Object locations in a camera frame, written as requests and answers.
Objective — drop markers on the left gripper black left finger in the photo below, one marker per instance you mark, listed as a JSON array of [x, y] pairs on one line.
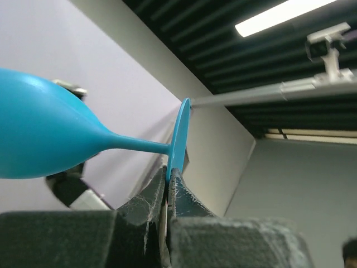
[[125, 237]]

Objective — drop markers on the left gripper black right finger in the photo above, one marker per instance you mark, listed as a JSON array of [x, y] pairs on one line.
[[199, 238]]

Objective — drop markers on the blue plastic wine glass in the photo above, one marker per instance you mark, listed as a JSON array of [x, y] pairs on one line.
[[46, 130]]

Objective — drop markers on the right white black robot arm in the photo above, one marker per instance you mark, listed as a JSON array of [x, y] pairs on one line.
[[72, 191]]

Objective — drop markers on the ceiling light strip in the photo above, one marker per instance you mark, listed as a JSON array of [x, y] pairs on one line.
[[277, 15]]

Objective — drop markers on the white overhead camera on mount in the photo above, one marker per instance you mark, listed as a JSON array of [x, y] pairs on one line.
[[326, 45]]

